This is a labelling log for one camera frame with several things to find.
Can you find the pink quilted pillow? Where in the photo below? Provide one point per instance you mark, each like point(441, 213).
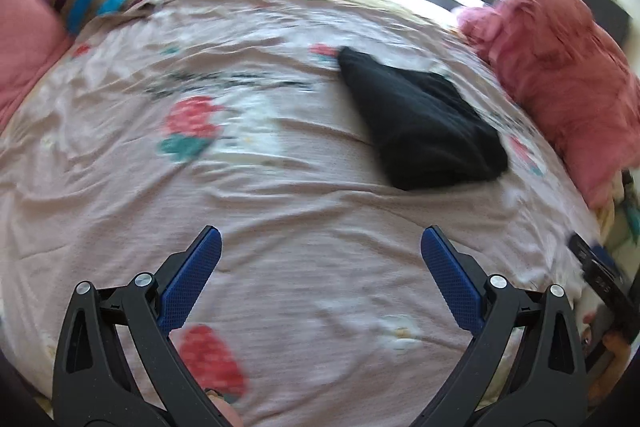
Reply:
point(27, 37)

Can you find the person's right hand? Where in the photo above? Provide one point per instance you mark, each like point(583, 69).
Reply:
point(617, 354)

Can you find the black sweater with orange cuffs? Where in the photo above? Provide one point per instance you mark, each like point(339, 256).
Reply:
point(425, 127)

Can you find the person's left hand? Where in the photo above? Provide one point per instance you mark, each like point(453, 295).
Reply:
point(227, 414)

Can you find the strawberry printed bed sheet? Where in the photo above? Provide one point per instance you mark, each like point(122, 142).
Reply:
point(250, 187)

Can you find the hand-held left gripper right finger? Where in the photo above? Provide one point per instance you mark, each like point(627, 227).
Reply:
point(450, 279)

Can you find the dark box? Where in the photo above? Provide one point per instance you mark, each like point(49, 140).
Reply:
point(600, 4)

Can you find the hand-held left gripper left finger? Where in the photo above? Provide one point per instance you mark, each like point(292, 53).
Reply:
point(192, 279)

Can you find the pink red duvet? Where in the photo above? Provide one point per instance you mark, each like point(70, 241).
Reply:
point(565, 72)

